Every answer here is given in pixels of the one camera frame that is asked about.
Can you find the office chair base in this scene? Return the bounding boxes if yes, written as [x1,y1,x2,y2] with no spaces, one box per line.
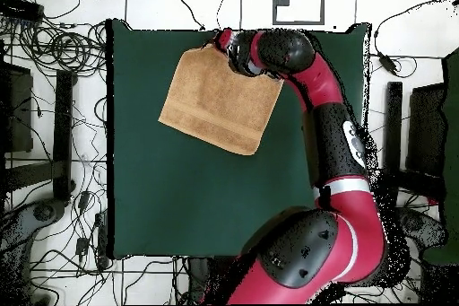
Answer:
[0,197,70,251]
[395,206,449,249]

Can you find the black adapter with cable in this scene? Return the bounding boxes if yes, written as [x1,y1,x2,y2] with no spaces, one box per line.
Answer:
[375,50,420,80]

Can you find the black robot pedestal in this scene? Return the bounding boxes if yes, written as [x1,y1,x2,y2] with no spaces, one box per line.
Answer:
[186,255,234,303]

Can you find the black power adapter box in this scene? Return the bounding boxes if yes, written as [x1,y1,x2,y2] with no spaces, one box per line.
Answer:
[0,0,45,22]

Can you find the coil of black cables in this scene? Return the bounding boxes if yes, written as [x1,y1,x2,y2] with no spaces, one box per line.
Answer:
[15,21,108,74]

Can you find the black cross beam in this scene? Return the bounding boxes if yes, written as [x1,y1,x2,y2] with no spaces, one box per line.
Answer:
[4,160,65,192]

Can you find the dark green table cloth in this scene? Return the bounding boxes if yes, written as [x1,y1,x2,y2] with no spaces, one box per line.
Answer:
[106,18,372,260]

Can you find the black cable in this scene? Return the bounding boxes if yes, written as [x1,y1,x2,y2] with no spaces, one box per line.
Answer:
[167,0,206,31]
[215,0,240,31]

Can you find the tan terry towel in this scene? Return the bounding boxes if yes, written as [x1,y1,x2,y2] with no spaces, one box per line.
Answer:
[157,42,285,157]

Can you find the black stand beam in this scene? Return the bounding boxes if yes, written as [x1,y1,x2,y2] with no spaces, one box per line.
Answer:
[52,69,76,202]
[380,81,403,207]

